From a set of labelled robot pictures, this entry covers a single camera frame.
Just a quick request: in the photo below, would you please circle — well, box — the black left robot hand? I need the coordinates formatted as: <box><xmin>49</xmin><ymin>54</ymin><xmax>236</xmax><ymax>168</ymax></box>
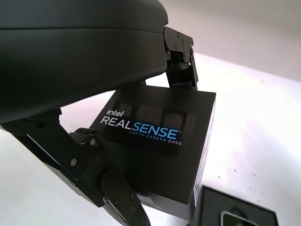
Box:
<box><xmin>0</xmin><ymin>0</ymin><xmax>199</xmax><ymax>226</ymax></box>

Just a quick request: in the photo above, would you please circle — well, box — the black RealSense box lid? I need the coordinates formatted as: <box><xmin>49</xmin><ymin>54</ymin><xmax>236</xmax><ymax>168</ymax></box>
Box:
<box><xmin>89</xmin><ymin>84</ymin><xmax>216</xmax><ymax>221</ymax></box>

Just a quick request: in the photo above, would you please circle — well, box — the black box base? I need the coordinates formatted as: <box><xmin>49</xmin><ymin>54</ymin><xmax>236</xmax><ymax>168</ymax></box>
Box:
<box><xmin>190</xmin><ymin>186</ymin><xmax>279</xmax><ymax>226</ymax></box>

